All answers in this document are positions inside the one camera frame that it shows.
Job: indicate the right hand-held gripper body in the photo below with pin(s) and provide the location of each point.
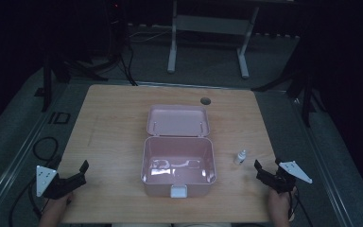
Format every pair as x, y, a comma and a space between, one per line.
285, 178

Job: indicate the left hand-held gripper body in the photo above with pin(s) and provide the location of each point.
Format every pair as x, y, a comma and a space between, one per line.
48, 186

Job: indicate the small white spray bottle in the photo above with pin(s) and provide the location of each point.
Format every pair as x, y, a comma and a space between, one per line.
240, 157

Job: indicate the pink plastic box with lid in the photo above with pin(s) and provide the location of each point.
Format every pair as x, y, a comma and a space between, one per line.
178, 151

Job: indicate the person's left hand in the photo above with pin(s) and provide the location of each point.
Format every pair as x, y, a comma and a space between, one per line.
56, 209

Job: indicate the person's right hand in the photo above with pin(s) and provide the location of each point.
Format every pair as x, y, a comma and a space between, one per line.
280, 208

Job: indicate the black stand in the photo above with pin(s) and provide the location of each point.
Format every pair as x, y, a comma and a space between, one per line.
305, 91
48, 82

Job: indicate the round grey table grommet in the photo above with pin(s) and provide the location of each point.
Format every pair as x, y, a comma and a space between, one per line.
205, 101

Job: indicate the dark equipment rack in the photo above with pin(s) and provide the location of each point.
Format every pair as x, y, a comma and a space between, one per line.
116, 28

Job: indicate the white metal desk frame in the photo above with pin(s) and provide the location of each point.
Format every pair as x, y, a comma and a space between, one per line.
211, 25

